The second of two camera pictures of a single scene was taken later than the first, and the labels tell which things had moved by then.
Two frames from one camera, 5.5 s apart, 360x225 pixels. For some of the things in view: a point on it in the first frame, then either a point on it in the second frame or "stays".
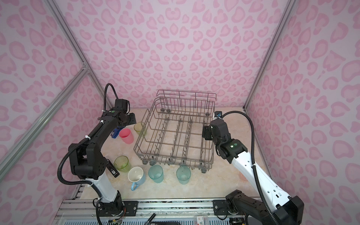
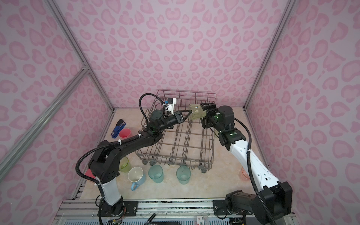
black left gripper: x=133 y=118 → x=178 y=117
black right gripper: x=206 y=131 → x=214 y=110
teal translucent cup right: x=183 y=174 stays
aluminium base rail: x=78 y=208 stays
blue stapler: x=115 y=132 stays
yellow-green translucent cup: x=140 y=127 → x=198 y=112
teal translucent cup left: x=155 y=173 stays
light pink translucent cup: x=242 y=177 stays
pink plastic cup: x=126 y=135 stays
